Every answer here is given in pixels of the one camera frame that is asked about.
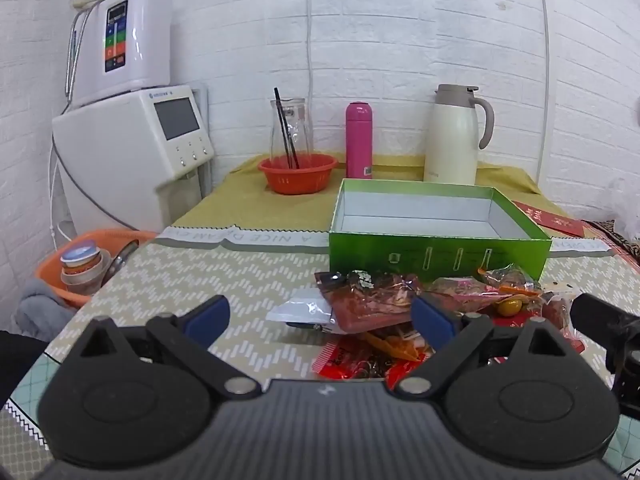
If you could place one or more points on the yellow jelly cup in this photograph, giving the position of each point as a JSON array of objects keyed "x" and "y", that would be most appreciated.
[{"x": 510, "y": 307}]

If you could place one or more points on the white water dispenser with screen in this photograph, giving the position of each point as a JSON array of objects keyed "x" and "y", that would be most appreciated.
[{"x": 110, "y": 160}]

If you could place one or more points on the pink clear snack packet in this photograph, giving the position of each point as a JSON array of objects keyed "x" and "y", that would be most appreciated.
[{"x": 465, "y": 295}]

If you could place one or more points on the grey cloth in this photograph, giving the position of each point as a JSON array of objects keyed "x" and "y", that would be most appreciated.
[{"x": 40, "y": 310}]

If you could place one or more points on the white wall conduit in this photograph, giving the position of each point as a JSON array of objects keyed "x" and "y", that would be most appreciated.
[{"x": 546, "y": 60}]

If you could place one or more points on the dark brown meat snack packet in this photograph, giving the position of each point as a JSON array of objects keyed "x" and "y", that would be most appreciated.
[{"x": 360, "y": 305}]

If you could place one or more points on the cream thermal jug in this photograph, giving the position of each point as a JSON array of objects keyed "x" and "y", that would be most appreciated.
[{"x": 450, "y": 140}]

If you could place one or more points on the orange plastic basin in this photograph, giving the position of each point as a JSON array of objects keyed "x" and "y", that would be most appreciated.
[{"x": 55, "y": 280}]

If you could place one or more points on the clear brown-filled snack packet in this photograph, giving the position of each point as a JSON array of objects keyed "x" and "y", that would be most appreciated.
[{"x": 505, "y": 275}]

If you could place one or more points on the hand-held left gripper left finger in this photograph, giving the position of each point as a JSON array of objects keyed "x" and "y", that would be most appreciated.
[{"x": 207, "y": 317}]

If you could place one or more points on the pink thermos bottle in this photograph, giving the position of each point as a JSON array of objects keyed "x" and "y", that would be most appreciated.
[{"x": 360, "y": 140}]

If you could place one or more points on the white water ionizer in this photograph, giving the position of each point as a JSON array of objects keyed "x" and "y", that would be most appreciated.
[{"x": 145, "y": 35}]

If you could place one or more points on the orange snack packet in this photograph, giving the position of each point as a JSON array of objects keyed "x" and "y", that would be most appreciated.
[{"x": 395, "y": 344}]

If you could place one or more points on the white plastic bag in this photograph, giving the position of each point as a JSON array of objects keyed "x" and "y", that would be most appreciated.
[{"x": 627, "y": 205}]

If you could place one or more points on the brown patterned cloth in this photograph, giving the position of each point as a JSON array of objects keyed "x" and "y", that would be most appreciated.
[{"x": 617, "y": 240}]

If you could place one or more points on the beige patterned table mat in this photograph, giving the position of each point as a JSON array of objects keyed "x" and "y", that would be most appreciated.
[{"x": 200, "y": 280}]

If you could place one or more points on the dark cloth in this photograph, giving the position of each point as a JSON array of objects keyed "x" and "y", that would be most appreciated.
[{"x": 15, "y": 360}]

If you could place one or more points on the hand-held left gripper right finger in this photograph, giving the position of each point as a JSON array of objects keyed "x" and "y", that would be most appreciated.
[{"x": 430, "y": 317}]

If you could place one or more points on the red envelope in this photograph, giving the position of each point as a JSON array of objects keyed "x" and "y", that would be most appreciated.
[
  {"x": 530, "y": 210},
  {"x": 565, "y": 225}
]

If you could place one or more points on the red plastic basket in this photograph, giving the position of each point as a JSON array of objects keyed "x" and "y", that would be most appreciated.
[{"x": 300, "y": 180}]

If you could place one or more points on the jar with blue lid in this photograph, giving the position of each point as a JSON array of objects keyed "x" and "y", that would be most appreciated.
[{"x": 82, "y": 272}]

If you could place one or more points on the black stirring stick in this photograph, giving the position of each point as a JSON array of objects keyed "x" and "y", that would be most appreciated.
[
  {"x": 280, "y": 110},
  {"x": 286, "y": 135}
]

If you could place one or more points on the small red snack packet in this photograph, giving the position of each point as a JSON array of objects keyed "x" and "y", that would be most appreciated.
[{"x": 555, "y": 310}]

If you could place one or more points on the metal pan lid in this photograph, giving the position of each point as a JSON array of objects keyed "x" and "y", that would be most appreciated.
[{"x": 117, "y": 265}]

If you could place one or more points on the flat red snack packet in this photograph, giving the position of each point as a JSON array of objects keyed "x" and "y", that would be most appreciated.
[{"x": 500, "y": 357}]

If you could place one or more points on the green cardboard box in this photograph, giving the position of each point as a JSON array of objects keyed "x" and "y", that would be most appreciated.
[{"x": 370, "y": 255}]

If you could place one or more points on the teal grid cloth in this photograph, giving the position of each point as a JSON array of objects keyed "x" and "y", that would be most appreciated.
[{"x": 25, "y": 385}]

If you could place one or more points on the white silver snack packet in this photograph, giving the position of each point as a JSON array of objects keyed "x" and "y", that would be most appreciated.
[{"x": 300, "y": 312}]

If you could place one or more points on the glass carafe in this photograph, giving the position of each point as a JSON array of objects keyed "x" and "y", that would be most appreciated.
[{"x": 302, "y": 130}]

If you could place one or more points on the red dried date packet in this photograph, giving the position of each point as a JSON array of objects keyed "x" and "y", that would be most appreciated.
[{"x": 345, "y": 360}]

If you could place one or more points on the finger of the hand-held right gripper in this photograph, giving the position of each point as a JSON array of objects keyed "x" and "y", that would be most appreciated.
[
  {"x": 600, "y": 317},
  {"x": 625, "y": 375}
]

